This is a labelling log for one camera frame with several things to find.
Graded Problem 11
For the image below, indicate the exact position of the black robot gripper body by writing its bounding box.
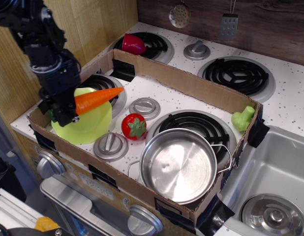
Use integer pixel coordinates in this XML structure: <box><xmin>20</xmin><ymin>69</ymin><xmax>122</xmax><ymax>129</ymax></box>
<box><xmin>35</xmin><ymin>49</ymin><xmax>81</xmax><ymax>113</ymax></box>

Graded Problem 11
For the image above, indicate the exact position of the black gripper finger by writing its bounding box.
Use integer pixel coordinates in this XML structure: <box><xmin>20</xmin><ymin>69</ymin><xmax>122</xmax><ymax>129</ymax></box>
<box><xmin>50</xmin><ymin>103</ymin><xmax>80</xmax><ymax>127</ymax></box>

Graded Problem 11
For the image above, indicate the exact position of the orange toy carrot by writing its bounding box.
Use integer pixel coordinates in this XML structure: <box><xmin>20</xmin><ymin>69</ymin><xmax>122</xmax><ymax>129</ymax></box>
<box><xmin>49</xmin><ymin>87</ymin><xmax>124</xmax><ymax>118</ymax></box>

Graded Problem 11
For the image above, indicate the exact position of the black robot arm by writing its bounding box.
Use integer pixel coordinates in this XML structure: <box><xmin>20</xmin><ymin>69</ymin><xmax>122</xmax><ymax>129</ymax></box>
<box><xmin>0</xmin><ymin>0</ymin><xmax>81</xmax><ymax>127</ymax></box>

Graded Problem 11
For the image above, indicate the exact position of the light green plastic plate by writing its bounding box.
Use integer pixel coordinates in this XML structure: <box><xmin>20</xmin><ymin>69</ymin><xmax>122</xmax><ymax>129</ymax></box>
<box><xmin>51</xmin><ymin>101</ymin><xmax>112</xmax><ymax>145</ymax></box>

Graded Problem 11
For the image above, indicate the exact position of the silver oven front knob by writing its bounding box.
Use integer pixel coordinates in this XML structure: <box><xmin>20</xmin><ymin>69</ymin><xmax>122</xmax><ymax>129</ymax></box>
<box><xmin>36</xmin><ymin>150</ymin><xmax>66</xmax><ymax>179</ymax></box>
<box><xmin>127</xmin><ymin>204</ymin><xmax>163</xmax><ymax>236</ymax></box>

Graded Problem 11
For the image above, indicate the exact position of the silver stovetop knob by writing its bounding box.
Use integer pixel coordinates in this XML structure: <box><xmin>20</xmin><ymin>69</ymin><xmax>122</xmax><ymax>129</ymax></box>
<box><xmin>129</xmin><ymin>97</ymin><xmax>161</xmax><ymax>120</ymax></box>
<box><xmin>183</xmin><ymin>40</ymin><xmax>211</xmax><ymax>60</ymax></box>
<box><xmin>93</xmin><ymin>132</ymin><xmax>128</xmax><ymax>161</ymax></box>

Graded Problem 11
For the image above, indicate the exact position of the red toy strawberry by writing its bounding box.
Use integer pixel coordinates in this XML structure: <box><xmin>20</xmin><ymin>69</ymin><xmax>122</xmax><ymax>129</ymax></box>
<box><xmin>121</xmin><ymin>113</ymin><xmax>147</xmax><ymax>140</ymax></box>

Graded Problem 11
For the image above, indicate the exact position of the dark red toy cup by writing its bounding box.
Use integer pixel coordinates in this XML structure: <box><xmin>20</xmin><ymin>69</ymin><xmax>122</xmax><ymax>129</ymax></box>
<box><xmin>122</xmin><ymin>33</ymin><xmax>146</xmax><ymax>55</ymax></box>

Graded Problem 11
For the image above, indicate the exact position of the stainless steel pot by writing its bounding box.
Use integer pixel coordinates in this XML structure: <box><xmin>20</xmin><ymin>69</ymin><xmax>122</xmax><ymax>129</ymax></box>
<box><xmin>137</xmin><ymin>128</ymin><xmax>233</xmax><ymax>205</ymax></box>

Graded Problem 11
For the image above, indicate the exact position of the hanging metal skimmer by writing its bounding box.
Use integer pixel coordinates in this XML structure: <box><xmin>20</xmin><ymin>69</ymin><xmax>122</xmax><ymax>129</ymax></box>
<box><xmin>168</xmin><ymin>0</ymin><xmax>191</xmax><ymax>29</ymax></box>

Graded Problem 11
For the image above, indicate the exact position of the light green toy broccoli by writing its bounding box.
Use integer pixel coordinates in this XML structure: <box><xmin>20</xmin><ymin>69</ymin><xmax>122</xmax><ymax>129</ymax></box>
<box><xmin>231</xmin><ymin>106</ymin><xmax>255</xmax><ymax>132</ymax></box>

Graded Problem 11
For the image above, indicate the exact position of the hanging metal spatula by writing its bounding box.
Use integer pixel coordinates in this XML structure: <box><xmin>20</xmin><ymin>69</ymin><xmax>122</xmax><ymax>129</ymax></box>
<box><xmin>218</xmin><ymin>0</ymin><xmax>239</xmax><ymax>40</ymax></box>

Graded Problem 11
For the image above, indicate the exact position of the grey toy sink basin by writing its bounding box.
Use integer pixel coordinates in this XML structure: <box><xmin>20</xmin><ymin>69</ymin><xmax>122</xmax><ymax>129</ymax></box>
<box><xmin>215</xmin><ymin>126</ymin><xmax>304</xmax><ymax>236</ymax></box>

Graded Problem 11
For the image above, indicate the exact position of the silver pot lid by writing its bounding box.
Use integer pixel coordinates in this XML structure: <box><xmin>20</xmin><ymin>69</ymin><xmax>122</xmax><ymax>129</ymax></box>
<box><xmin>240</xmin><ymin>194</ymin><xmax>304</xmax><ymax>236</ymax></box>

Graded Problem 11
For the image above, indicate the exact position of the silver oven door handle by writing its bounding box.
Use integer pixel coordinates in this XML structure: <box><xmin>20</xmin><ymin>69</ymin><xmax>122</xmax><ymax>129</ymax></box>
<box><xmin>40</xmin><ymin>177</ymin><xmax>123</xmax><ymax>236</ymax></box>

